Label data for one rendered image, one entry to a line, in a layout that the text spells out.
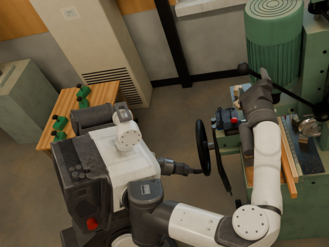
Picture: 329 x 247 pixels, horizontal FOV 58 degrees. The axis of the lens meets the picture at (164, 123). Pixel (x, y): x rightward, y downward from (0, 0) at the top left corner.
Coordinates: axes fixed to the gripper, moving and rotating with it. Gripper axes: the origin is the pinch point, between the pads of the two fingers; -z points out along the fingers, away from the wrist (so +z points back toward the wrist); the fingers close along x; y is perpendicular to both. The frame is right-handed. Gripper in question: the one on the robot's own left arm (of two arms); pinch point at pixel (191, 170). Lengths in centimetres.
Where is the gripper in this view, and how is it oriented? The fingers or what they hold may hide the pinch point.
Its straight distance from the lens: 153.5
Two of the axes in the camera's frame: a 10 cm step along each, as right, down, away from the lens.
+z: -9.7, -1.7, -1.7
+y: 1.7, -9.9, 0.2
